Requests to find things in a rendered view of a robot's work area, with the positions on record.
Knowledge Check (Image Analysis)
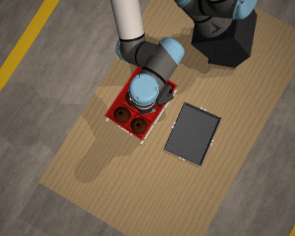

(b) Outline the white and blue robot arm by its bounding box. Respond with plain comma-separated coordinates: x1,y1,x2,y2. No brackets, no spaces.
110,0,257,108

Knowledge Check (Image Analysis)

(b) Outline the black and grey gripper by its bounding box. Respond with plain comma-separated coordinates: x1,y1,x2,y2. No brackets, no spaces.
133,84,174,114

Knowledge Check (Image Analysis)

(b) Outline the red divided crate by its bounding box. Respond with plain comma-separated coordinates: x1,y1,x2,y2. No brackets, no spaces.
105,68,165,140

